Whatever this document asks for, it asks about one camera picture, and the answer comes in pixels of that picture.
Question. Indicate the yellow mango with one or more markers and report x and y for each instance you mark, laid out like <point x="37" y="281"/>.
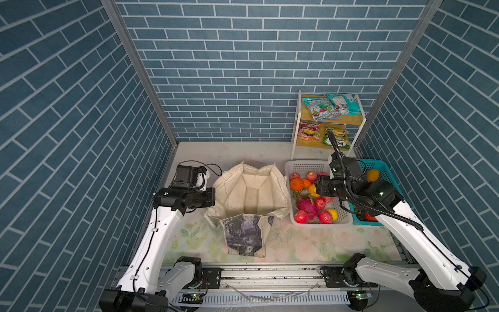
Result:
<point x="372" y="175"/>

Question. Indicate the beige canvas grocery bag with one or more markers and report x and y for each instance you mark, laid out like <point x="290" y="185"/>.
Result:
<point x="247" y="202"/>

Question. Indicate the pink dragon fruit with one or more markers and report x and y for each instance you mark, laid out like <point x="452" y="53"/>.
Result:
<point x="308" y="206"/>

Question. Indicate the yellow orange fruit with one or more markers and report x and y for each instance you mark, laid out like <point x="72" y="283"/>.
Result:
<point x="313" y="191"/>

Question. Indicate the red yellow snack bag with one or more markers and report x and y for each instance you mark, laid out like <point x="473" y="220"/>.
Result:
<point x="309" y="131"/>

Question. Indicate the aluminium rail base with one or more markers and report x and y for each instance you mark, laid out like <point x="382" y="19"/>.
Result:
<point x="273" y="279"/>

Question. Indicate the teal snack bag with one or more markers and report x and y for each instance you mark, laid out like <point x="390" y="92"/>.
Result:
<point x="345" y="103"/>

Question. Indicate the green Fox's candy bag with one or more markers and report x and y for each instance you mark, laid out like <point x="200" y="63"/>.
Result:
<point x="341" y="137"/>

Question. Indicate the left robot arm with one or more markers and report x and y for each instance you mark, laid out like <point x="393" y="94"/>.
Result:
<point x="156" y="249"/>

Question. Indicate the red apple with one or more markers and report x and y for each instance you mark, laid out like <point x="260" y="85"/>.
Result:
<point x="311" y="176"/>
<point x="320" y="203"/>
<point x="301" y="217"/>

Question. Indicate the yellow lemon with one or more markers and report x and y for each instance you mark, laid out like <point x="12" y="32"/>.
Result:
<point x="333" y="213"/>

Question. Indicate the white plastic basket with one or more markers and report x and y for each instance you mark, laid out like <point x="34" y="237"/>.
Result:
<point x="302" y="167"/>

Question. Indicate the white wooden shelf rack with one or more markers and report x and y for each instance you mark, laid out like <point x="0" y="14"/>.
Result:
<point x="349" y="122"/>

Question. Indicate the teal plastic basket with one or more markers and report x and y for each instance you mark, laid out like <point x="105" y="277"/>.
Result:
<point x="384" y="167"/>

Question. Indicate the red tomato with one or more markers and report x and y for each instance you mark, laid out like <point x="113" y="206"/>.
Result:
<point x="369" y="218"/>

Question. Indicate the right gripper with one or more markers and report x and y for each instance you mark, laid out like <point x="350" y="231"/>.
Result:
<point x="321" y="183"/>

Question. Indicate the red apple top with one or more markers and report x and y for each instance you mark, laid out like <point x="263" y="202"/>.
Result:
<point x="311" y="176"/>

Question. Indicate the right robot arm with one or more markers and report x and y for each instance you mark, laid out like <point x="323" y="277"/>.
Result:
<point x="442" y="283"/>

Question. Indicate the large orange fruit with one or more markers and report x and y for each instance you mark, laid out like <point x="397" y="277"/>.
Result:
<point x="297" y="184"/>

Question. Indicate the small orange tangerine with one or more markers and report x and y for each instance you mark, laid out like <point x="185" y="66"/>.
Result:
<point x="306" y="183"/>

